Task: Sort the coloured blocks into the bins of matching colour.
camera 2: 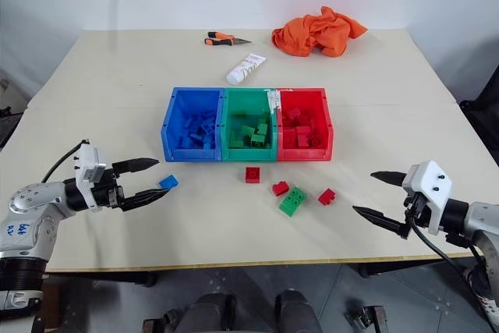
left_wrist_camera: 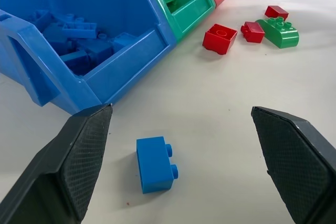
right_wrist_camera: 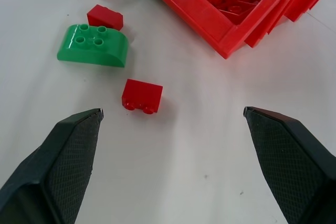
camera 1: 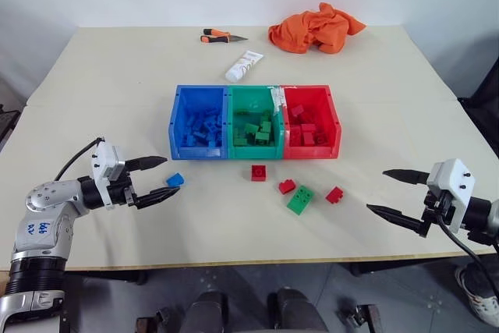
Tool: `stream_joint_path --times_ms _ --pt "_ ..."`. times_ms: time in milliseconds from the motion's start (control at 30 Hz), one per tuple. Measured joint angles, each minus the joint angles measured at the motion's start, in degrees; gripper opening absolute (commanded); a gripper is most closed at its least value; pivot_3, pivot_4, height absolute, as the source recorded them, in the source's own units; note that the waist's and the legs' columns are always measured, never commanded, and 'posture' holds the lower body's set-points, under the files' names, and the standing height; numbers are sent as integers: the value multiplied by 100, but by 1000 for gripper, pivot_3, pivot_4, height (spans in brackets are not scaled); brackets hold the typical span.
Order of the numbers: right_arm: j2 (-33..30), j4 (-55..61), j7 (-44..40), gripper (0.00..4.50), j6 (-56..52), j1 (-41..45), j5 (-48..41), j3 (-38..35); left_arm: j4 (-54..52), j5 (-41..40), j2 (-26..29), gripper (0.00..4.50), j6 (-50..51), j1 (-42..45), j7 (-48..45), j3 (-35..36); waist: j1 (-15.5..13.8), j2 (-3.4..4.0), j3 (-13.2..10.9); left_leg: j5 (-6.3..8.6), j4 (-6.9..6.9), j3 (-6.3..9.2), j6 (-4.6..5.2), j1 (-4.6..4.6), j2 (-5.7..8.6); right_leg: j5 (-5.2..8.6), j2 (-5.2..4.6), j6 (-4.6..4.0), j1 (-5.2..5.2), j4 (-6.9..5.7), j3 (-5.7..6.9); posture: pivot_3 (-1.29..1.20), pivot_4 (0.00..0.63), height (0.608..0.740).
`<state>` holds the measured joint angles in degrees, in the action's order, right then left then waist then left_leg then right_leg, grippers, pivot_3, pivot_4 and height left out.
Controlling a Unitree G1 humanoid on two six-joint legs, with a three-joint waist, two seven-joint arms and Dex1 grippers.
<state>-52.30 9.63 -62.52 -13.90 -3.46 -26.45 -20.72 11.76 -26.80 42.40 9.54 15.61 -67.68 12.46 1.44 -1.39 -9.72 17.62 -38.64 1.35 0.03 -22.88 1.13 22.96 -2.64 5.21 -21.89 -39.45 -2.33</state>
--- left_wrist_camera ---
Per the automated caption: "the small red toy brick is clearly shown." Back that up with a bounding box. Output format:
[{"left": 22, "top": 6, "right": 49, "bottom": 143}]
[{"left": 240, "top": 21, "right": 265, "bottom": 44}]

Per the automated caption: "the green plastic storage bin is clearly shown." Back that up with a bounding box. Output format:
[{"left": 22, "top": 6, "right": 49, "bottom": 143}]
[{"left": 128, "top": 0, "right": 217, "bottom": 43}]

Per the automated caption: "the blue plastic storage bin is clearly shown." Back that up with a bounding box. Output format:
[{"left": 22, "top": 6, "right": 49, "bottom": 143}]
[{"left": 0, "top": 0, "right": 177, "bottom": 116}]

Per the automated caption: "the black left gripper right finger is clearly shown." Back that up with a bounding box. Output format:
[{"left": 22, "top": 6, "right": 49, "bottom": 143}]
[{"left": 250, "top": 106, "right": 336, "bottom": 224}]

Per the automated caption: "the green curved toy brick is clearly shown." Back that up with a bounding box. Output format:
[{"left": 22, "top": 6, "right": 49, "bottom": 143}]
[{"left": 255, "top": 17, "right": 300, "bottom": 49}]

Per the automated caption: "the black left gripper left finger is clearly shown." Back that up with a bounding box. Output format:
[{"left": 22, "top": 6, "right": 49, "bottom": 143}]
[{"left": 0, "top": 103, "right": 114, "bottom": 224}]

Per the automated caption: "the flat red toy brick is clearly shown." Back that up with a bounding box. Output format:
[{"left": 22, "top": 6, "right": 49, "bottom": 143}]
[{"left": 264, "top": 5, "right": 289, "bottom": 21}]

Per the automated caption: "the blue two-stud toy brick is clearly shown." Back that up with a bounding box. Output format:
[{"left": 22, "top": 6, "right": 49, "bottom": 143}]
[{"left": 136, "top": 136, "right": 180, "bottom": 195}]

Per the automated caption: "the red hollow-side toy brick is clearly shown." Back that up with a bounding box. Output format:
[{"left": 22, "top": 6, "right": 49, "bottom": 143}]
[{"left": 202, "top": 23, "right": 238, "bottom": 56}]

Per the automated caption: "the long blue toy brick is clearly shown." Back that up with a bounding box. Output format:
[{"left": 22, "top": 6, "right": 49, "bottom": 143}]
[{"left": 62, "top": 20, "right": 98, "bottom": 39}]

